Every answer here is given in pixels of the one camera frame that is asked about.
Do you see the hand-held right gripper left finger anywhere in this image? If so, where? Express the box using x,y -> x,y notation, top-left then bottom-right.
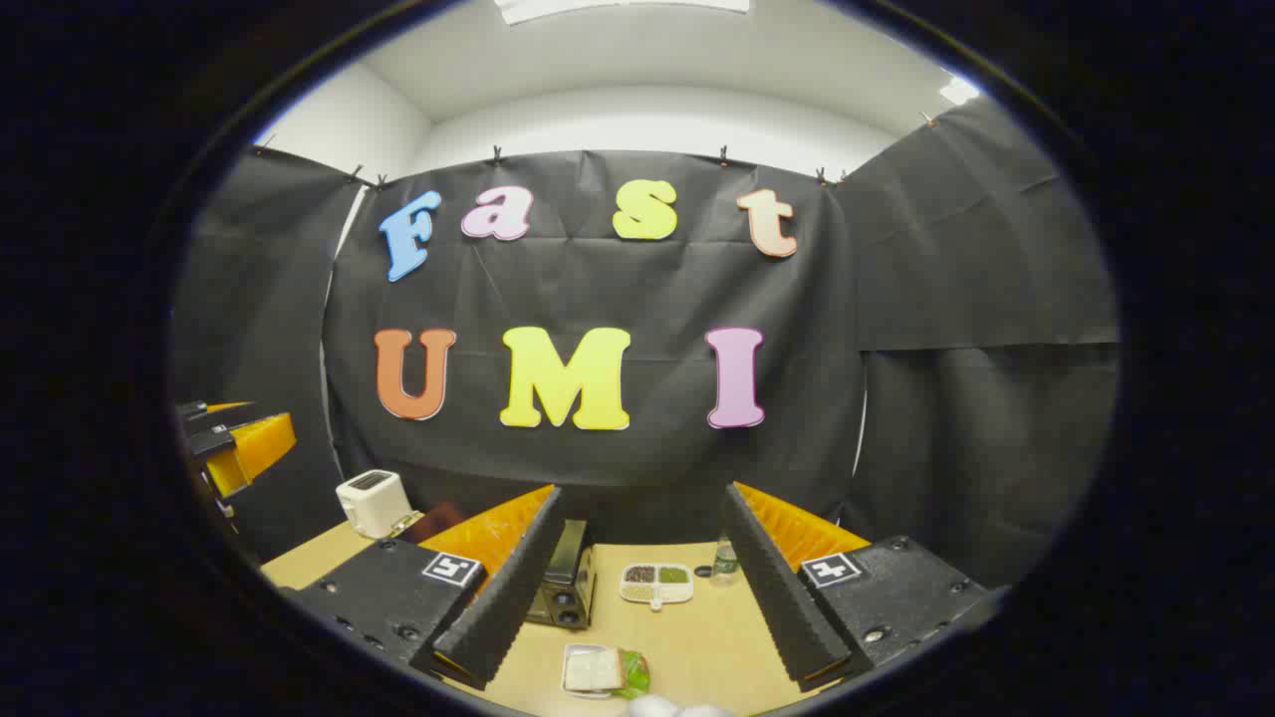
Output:
284,485 -> 564,690

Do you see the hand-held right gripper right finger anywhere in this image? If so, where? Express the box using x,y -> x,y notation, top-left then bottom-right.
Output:
724,483 -> 989,692

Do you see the black electric oven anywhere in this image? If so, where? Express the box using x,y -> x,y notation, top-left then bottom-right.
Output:
398,503 -> 599,630

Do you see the sandwich with green lettuce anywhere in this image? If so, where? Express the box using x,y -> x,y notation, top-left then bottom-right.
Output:
565,645 -> 651,700

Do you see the white divided tray of beans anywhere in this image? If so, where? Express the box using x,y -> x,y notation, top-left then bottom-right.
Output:
620,563 -> 695,610

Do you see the small white plate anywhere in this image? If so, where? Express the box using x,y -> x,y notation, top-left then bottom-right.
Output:
561,642 -> 627,699

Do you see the white toaster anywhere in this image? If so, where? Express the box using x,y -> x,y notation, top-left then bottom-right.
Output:
336,469 -> 414,540

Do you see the black backdrop cloth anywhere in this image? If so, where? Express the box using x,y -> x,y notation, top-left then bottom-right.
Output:
169,100 -> 1122,589

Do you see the long ceiling light panel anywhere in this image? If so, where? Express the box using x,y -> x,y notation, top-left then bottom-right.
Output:
495,0 -> 751,25

